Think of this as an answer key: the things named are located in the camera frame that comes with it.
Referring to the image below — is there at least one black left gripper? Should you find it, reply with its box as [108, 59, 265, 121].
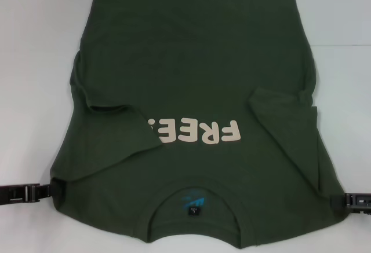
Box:
[0, 182, 66, 204]

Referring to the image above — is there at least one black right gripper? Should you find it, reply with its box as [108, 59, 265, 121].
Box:
[330, 192, 371, 215]

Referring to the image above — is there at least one dark green FREE t-shirt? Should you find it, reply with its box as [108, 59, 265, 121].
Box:
[49, 0, 348, 233]

